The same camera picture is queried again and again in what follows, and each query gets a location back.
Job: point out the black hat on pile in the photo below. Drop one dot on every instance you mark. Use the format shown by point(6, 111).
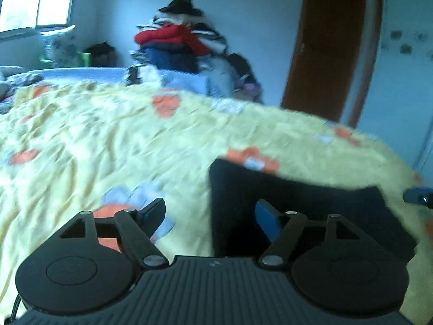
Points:
point(182, 7)

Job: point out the white and black folded clothes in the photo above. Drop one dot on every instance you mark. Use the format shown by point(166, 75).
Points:
point(200, 26)

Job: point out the green plastic chair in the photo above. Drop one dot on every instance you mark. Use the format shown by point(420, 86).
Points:
point(84, 60)

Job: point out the floral pillow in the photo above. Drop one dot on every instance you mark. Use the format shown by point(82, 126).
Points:
point(61, 47)

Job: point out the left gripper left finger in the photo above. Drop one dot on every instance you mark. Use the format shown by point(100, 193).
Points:
point(135, 227)

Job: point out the yellow carrot print bedspread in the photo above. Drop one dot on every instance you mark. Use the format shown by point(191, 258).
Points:
point(63, 147)

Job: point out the black backpack by door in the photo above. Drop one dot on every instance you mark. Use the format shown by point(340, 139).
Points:
point(242, 67)

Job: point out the black bag by window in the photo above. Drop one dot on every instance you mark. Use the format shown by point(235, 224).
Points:
point(102, 55)

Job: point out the brown wooden door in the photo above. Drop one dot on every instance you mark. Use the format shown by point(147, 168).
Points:
point(334, 57)

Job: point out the grey patterned bedding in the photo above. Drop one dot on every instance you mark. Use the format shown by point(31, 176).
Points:
point(13, 77)

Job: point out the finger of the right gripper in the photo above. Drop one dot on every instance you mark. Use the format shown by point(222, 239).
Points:
point(419, 196)

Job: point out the white sliding wardrobe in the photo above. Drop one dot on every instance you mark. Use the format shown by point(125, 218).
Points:
point(398, 107)

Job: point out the grey white bundle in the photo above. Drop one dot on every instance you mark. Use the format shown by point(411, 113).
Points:
point(220, 72)

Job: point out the light blue blanket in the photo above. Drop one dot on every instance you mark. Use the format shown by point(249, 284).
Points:
point(201, 85)

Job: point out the red puffer jacket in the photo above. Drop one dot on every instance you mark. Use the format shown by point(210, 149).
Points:
point(173, 34)

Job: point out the window with grey frame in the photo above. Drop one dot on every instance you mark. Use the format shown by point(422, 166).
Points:
point(24, 17)

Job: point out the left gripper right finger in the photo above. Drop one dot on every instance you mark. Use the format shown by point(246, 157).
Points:
point(283, 231)

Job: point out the navy blue folded clothes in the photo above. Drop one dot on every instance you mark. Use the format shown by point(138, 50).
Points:
point(171, 56)

